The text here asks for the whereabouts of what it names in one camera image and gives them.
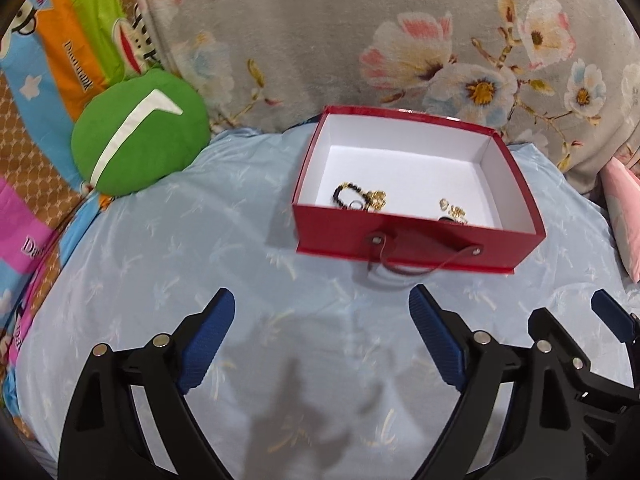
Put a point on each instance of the light blue bedsheet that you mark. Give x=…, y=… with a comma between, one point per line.
x=200, y=260

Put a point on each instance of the grey floral quilt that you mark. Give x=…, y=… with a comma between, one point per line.
x=310, y=35

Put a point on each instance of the colourful cartoon printed blanket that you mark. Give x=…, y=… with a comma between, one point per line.
x=50, y=85

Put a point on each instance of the green round pillow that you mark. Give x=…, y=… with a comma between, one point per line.
x=165, y=150

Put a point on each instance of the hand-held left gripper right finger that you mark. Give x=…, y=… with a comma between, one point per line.
x=437, y=335

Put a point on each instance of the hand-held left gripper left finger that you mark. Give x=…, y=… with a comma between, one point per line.
x=207, y=340

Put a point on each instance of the red gift box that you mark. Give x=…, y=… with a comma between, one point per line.
x=425, y=245

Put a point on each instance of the pink cartoon pillow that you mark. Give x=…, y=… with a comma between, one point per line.
x=622, y=210

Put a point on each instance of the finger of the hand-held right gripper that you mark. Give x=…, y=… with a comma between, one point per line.
x=555, y=330
x=612, y=315

